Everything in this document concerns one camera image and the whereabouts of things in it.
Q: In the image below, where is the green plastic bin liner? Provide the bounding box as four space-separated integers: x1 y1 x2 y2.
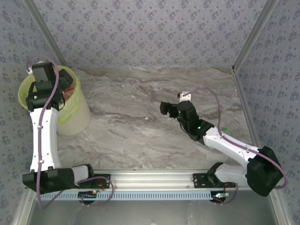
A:
18 65 83 125

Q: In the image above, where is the white plastic bin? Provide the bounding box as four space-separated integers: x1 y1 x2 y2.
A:
18 65 92 136

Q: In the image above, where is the aluminium table side bar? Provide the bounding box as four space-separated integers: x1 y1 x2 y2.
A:
232 67 269 171

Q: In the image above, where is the small circuit board with LED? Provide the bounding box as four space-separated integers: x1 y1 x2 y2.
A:
78 191 98 199
212 192 229 202

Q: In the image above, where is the grey metal lower shelf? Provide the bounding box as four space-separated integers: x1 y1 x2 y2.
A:
14 189 290 225

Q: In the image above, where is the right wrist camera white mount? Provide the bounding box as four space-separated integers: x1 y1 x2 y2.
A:
177 90 193 103

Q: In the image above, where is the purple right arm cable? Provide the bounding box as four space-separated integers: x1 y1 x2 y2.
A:
185 87 289 205

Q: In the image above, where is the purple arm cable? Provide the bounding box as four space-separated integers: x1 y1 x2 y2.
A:
26 55 114 209
185 87 289 205

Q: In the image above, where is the slanted aluminium frame post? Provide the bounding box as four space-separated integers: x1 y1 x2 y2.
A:
231 0 281 71
23 0 71 68

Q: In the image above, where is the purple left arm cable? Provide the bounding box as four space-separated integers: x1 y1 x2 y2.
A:
26 55 114 209

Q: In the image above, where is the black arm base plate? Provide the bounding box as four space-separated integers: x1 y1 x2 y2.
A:
192 173 236 189
68 173 111 189

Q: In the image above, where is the pale blue slotted cable duct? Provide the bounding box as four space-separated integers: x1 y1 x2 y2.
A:
34 190 214 202

